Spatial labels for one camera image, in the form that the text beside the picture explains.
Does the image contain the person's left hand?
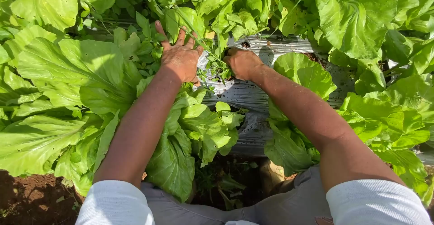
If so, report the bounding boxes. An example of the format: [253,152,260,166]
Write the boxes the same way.
[155,20,205,87]

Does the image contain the person's right hand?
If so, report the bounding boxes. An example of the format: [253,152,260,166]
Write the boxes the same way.
[223,47,264,81]

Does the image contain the thin-stemmed green weed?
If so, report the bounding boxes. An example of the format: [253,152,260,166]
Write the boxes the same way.
[171,8,236,84]

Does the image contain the silver plastic mulch sheet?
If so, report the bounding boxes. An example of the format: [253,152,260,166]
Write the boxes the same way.
[85,18,434,166]

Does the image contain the patch of small-leaved weeds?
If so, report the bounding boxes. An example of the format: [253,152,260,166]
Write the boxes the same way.
[130,11,167,80]

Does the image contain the tan boot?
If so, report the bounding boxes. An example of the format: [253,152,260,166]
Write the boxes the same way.
[259,159,286,196]

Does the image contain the heap of pulled weeds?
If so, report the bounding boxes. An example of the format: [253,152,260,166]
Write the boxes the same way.
[193,159,260,212]

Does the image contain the grey trousers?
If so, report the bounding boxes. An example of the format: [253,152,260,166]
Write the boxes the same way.
[140,165,334,225]

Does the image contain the bed of leafy green plants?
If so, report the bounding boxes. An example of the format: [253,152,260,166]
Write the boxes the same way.
[0,0,434,208]

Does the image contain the white long-sleeved shirt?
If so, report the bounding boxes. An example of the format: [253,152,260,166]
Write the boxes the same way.
[75,179,433,225]

